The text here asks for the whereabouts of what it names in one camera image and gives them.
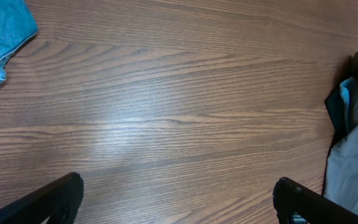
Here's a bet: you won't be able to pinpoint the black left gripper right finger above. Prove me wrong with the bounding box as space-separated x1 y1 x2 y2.
273 177 358 224

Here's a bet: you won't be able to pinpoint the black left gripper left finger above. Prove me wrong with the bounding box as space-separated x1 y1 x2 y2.
0 172 84 224

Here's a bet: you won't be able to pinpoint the folded blue denim shorts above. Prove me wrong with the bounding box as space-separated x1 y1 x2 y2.
0 0 38 84

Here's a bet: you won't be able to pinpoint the black and blue shirt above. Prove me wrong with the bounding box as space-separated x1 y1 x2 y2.
324 54 358 147

